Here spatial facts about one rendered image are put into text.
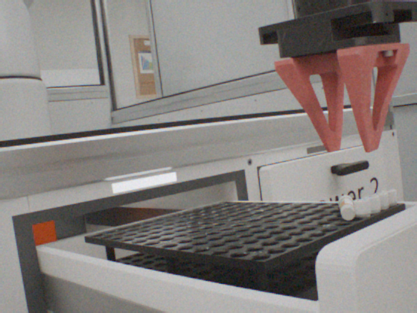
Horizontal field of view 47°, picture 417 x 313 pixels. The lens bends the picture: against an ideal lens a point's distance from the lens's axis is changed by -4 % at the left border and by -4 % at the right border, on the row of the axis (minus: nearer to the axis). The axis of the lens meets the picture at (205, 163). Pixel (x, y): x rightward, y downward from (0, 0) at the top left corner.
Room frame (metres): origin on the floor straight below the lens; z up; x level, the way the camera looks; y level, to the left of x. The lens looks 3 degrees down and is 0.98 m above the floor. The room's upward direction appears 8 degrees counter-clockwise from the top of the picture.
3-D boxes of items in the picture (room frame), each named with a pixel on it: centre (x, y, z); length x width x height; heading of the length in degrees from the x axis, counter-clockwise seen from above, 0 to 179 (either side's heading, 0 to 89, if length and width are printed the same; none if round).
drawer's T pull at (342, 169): (0.70, -0.20, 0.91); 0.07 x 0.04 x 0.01; 131
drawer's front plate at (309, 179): (0.72, -0.18, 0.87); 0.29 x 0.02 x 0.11; 131
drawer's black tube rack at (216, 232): (0.42, -0.02, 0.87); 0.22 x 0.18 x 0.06; 41
